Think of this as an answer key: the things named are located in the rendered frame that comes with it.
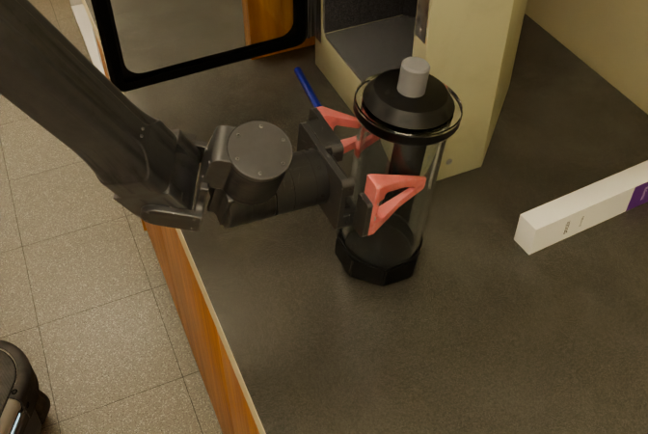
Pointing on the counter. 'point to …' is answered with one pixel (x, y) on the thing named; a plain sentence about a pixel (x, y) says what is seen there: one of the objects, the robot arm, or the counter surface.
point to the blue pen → (307, 87)
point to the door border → (199, 58)
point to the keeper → (422, 10)
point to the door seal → (195, 64)
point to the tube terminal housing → (461, 40)
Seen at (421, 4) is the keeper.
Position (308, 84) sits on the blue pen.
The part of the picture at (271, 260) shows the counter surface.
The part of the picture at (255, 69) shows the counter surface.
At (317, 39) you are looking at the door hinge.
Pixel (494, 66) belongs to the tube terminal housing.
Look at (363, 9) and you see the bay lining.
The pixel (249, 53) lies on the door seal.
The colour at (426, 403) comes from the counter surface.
